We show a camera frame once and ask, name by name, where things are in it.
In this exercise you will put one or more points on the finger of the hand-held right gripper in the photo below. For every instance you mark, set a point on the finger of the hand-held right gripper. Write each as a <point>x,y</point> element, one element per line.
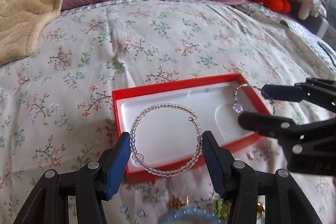
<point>281,92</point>
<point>262,124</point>

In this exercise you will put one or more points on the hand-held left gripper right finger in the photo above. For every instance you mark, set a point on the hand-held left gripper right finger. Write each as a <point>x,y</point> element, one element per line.
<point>212,161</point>

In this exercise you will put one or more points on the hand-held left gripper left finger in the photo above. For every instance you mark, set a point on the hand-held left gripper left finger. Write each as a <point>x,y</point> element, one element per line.
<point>118,161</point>

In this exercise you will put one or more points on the red box with white insert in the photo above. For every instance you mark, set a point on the red box with white insert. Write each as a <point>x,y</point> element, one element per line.
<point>168,98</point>

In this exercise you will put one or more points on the gold earring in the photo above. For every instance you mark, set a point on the gold earring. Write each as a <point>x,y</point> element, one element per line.
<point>253,154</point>
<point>260,208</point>

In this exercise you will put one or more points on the black and white case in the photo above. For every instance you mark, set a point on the black and white case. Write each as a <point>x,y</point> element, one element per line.
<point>315,26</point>

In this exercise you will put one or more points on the floral bedsheet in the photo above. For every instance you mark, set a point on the floral bedsheet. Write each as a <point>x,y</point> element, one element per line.
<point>157,37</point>

